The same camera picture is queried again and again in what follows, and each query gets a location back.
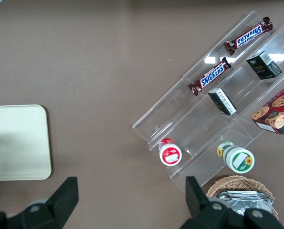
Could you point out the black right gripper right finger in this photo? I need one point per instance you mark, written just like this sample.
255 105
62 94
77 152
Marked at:
199 205

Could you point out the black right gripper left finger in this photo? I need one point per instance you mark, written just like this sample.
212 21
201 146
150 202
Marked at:
58 205

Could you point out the woven wicker basket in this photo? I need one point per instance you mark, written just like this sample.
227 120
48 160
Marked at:
237 183

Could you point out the foil wrapped sandwich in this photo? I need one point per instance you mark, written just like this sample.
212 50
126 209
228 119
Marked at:
244 201

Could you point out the cream rectangular tray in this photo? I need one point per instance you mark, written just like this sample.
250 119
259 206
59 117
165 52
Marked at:
17 142

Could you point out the red lidded small cup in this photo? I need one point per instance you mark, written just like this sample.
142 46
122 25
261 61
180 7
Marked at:
169 153

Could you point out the green sunflower lidded cup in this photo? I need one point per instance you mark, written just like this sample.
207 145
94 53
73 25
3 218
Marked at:
236 157

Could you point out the clear acrylic tiered shelf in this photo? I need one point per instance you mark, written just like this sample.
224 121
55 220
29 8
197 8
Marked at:
211 105

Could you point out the black box with white label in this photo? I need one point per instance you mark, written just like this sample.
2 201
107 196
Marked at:
221 101

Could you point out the red chocolate chip cookie box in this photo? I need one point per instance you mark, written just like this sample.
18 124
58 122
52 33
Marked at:
276 109

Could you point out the Snickers chocolate bar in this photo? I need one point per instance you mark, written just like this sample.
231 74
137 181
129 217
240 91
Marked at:
248 35
211 76

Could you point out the black box with gold print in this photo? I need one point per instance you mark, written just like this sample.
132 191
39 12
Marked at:
263 65

